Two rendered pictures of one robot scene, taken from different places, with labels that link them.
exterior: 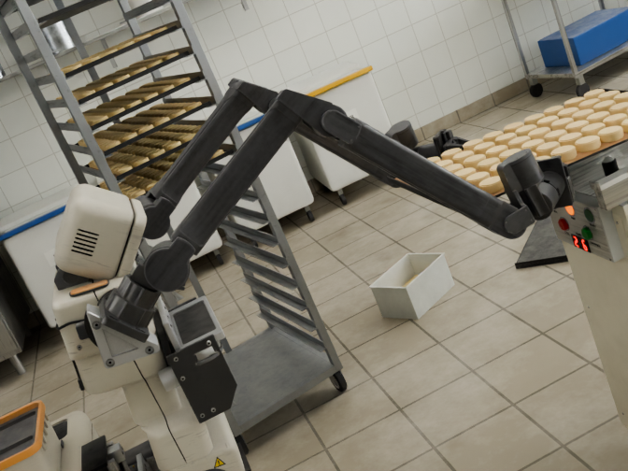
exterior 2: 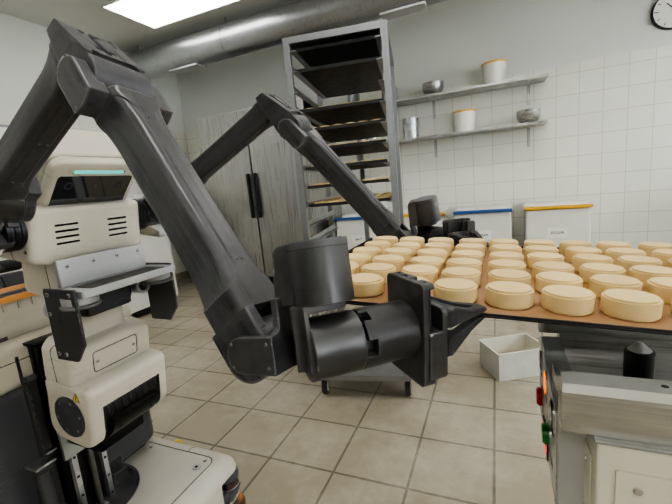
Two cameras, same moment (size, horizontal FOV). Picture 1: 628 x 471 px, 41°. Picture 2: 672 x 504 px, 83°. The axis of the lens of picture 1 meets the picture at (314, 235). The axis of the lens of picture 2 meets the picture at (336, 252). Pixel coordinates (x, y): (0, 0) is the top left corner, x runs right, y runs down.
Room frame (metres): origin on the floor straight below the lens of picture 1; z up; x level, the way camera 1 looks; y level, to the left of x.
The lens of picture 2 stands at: (1.17, -0.60, 1.14)
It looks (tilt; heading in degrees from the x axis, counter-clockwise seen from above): 10 degrees down; 32
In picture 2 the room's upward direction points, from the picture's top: 5 degrees counter-clockwise
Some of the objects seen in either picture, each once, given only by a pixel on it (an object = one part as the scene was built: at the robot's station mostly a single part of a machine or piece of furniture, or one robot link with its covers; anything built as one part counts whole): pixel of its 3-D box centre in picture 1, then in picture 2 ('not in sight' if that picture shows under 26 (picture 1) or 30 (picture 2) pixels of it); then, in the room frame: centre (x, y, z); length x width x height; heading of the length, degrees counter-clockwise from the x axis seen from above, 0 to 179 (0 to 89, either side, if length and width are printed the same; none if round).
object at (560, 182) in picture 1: (548, 188); (388, 331); (1.50, -0.45, 0.99); 0.07 x 0.07 x 0.10; 54
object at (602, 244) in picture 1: (580, 221); (558, 409); (1.79, -0.59, 0.77); 0.24 x 0.04 x 0.14; 8
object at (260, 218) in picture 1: (233, 210); not in sight; (3.14, 0.25, 0.78); 0.64 x 0.03 x 0.03; 20
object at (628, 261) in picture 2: (583, 116); (638, 265); (1.84, -0.68, 0.99); 0.05 x 0.05 x 0.02
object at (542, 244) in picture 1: (573, 227); not in sight; (3.44, -1.08, 0.02); 0.60 x 0.40 x 0.03; 145
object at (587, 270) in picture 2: (578, 128); (601, 274); (1.77, -0.63, 0.99); 0.05 x 0.05 x 0.02
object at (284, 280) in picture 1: (261, 270); not in sight; (3.14, 0.25, 0.51); 0.64 x 0.03 x 0.03; 20
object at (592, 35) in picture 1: (589, 36); not in sight; (5.64, -2.28, 0.29); 0.56 x 0.38 x 0.20; 107
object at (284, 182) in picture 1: (254, 175); (483, 243); (5.34, 0.20, 0.39); 0.64 x 0.54 x 0.77; 8
